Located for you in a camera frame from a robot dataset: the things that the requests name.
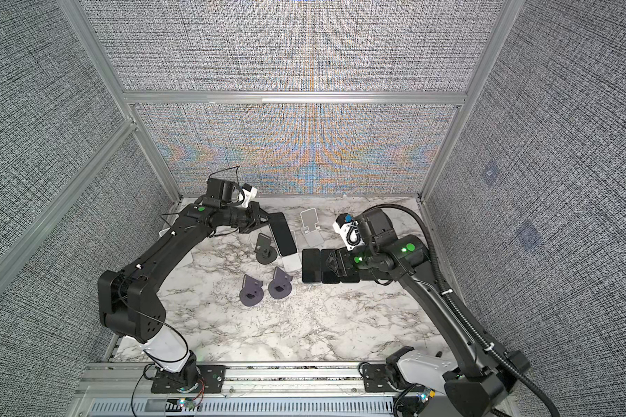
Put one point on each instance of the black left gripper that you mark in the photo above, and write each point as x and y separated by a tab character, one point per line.
256	221

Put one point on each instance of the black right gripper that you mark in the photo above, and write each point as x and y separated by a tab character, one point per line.
343	261

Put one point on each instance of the black phone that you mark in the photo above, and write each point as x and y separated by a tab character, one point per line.
282	235
351	278
311	266
328	276

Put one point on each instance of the black phone back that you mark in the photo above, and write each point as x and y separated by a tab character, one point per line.
282	235

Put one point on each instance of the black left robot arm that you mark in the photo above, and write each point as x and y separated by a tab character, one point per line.
128	300

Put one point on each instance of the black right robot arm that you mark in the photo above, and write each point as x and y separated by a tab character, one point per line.
392	244

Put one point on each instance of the dark round stand centre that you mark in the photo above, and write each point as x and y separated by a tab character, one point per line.
265	253

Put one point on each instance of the white stand back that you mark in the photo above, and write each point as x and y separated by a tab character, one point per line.
309	235

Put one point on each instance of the white stand centre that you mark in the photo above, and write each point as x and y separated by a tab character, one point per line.
292	263

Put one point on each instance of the grey round stand right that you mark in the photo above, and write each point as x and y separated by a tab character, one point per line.
280	286

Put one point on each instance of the grey round stand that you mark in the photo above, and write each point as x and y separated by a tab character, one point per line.
280	286
252	292

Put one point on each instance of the grey round stand left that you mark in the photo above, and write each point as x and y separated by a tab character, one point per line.
252	292

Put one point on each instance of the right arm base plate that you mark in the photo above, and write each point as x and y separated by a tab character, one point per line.
375	379

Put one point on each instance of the aluminium front rail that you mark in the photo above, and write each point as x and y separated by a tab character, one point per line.
305	388

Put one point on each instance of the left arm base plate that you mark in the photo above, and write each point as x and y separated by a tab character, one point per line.
208	378

